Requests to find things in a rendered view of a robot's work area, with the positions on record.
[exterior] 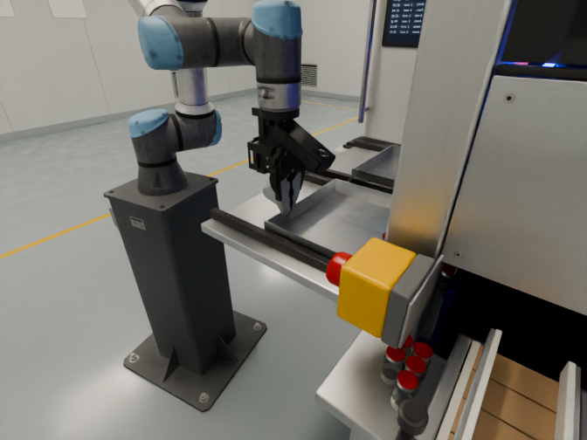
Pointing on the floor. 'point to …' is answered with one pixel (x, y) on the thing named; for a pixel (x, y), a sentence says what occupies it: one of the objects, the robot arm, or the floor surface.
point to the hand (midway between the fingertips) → (289, 211)
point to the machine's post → (443, 121)
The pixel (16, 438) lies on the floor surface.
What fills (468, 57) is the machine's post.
